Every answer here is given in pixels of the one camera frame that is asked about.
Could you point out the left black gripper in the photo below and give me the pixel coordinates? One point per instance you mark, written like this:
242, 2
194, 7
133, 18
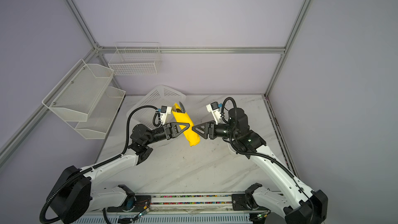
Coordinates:
171, 130

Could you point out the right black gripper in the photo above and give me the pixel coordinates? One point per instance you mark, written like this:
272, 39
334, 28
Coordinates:
210, 127

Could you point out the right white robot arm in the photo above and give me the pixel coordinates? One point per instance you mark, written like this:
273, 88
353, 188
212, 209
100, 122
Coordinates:
298, 203

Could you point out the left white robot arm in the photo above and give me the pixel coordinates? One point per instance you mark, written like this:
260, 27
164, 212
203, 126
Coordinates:
75, 191

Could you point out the white two-tier mesh shelf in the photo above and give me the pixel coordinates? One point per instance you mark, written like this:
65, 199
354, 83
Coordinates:
85, 100

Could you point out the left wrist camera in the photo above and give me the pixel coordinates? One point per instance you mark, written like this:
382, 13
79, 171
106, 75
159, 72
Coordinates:
163, 115

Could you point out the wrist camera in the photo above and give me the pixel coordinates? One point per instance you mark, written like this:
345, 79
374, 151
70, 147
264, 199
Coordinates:
163, 115
215, 109

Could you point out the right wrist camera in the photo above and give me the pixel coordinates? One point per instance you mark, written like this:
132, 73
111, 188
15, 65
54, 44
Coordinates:
215, 109

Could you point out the aluminium front mounting rail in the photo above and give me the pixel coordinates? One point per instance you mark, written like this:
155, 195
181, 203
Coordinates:
222, 208

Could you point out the white wire wall basket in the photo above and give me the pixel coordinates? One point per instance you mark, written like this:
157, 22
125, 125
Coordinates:
135, 58

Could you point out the aluminium cage frame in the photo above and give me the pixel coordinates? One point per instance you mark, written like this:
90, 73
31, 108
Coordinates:
41, 40

